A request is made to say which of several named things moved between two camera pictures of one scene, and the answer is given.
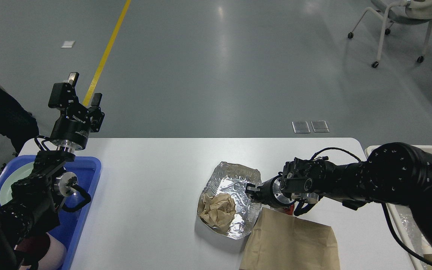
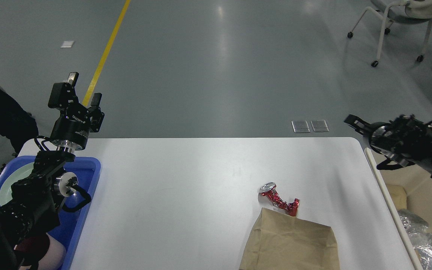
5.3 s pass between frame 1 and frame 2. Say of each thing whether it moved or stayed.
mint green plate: stayed
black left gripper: stayed
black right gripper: moved
